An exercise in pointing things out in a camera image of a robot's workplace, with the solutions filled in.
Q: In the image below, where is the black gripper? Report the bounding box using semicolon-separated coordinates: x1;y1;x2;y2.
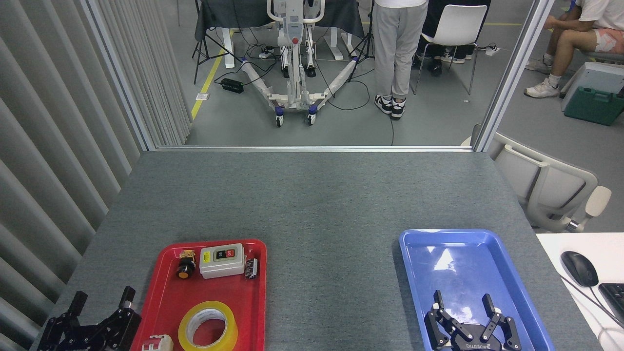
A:
424;291;521;351
37;287;142;351

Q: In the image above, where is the yellow tape roll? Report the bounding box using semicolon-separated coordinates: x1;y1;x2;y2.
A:
178;301;238;351

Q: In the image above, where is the blue plastic tray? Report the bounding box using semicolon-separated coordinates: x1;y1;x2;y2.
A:
399;229;556;351

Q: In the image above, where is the white red block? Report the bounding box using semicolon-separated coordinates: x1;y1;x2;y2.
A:
141;334;174;351

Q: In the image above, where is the white side table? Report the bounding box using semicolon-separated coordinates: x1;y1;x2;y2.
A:
536;233;624;351

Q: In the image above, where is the black orange push button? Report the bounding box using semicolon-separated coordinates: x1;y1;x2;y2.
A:
176;250;196;280

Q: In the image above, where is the black computer mouse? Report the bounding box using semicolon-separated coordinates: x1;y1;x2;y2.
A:
561;251;599;287

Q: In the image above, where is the red plastic tray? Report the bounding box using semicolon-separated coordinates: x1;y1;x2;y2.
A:
131;239;268;351

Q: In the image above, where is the black keyboard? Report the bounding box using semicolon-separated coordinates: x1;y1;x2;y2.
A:
598;283;624;325

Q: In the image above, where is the grey white office chair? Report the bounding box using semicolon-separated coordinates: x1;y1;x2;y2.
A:
462;124;612;233

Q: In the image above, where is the grey vertical blind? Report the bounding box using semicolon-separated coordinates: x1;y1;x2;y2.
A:
0;0;192;351

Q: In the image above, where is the green plastic case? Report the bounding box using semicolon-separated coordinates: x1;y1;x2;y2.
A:
564;87;624;126

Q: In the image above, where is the grey white box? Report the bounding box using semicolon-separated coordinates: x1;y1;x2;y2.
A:
561;62;624;113

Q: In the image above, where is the black tripod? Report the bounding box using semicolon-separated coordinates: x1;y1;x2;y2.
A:
347;0;376;83
192;0;244;86

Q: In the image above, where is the seated person in black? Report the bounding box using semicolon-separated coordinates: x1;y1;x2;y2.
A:
412;0;492;76

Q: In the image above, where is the white wheeled stand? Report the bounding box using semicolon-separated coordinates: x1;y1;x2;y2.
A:
241;0;359;127

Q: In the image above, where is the table with black cloth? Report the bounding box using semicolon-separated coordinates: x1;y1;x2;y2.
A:
195;0;365;69

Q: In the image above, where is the black mouse cable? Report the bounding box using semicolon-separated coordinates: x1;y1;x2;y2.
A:
560;275;624;328

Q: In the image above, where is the white two-button switch box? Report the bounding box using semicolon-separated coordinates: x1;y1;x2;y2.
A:
199;243;246;279

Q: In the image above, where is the silver frame rail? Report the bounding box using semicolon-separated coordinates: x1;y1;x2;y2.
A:
155;145;473;153

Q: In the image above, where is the silver frame post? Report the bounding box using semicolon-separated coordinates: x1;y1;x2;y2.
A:
80;0;156;152
474;0;556;153

